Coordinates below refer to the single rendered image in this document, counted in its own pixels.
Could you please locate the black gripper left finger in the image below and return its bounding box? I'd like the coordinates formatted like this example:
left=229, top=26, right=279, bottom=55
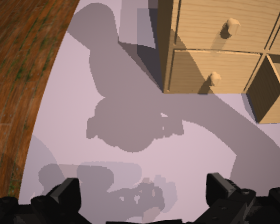
left=0, top=178, right=92, bottom=224

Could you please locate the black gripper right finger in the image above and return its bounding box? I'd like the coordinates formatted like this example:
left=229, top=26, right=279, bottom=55
left=185, top=172, right=280, bottom=224

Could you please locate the tan wooden chest of drawers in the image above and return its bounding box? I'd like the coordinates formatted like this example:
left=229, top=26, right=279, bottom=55
left=157, top=0, right=280, bottom=94

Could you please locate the light brown wooden drawer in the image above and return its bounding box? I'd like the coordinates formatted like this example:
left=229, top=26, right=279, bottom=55
left=174, top=0, right=280, bottom=50
left=168, top=48, right=261, bottom=92
left=248, top=54, right=280, bottom=124
left=269, top=25, right=280, bottom=52

